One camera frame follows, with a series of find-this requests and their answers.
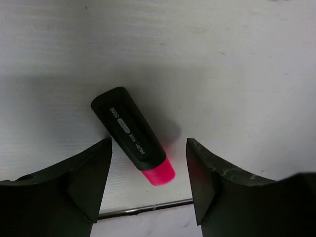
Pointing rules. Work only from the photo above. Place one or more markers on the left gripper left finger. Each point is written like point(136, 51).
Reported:
point(62, 200)

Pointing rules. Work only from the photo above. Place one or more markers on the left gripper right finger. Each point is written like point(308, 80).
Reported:
point(232, 202)

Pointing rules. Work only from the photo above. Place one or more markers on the pink highlighter marker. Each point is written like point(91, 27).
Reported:
point(125, 123)

